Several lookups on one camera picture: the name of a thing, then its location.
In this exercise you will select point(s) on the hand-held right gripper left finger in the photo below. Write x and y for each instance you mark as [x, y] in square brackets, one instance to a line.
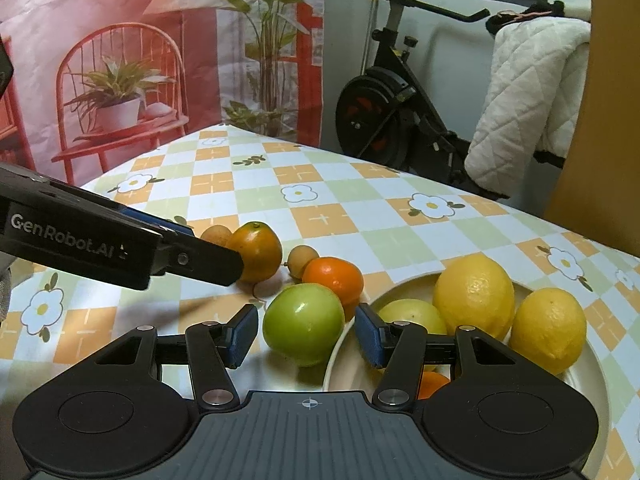
[245, 332]

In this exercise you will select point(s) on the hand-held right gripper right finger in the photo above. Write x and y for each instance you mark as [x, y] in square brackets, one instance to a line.
[367, 332]

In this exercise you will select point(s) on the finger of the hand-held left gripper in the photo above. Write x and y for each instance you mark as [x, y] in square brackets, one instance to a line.
[210, 260]
[160, 222]

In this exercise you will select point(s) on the small brown longan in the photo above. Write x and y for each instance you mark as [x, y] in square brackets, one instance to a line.
[215, 235]
[301, 257]

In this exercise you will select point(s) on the pale yellow-green round fruit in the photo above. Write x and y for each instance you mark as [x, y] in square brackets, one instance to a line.
[412, 315]

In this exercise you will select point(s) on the brownish green-orange citrus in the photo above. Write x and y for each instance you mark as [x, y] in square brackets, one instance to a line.
[260, 255]

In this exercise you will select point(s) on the bright green round fruit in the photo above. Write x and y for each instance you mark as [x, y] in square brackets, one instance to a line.
[302, 322]

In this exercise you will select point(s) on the bright orange tangerine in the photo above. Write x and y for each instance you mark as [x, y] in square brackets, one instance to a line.
[335, 277]
[432, 385]

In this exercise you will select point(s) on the yellow lemon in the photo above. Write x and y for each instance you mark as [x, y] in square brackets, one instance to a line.
[547, 330]
[472, 295]

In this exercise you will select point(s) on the cream round plate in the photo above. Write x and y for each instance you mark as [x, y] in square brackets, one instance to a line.
[587, 395]

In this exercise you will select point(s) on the printed red backdrop cloth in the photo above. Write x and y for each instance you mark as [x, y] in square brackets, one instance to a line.
[150, 35]

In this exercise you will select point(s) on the black exercise bike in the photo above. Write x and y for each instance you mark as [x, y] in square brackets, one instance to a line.
[380, 105]

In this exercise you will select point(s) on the white rounded panel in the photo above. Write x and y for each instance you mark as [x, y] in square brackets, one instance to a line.
[460, 85]

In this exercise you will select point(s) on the white quilted blanket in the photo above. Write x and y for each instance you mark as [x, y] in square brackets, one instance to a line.
[520, 100]

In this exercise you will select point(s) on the wooden board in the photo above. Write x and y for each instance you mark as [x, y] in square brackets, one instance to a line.
[610, 135]

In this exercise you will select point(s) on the black pink fuzzy garment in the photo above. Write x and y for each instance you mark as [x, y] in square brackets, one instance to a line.
[505, 20]

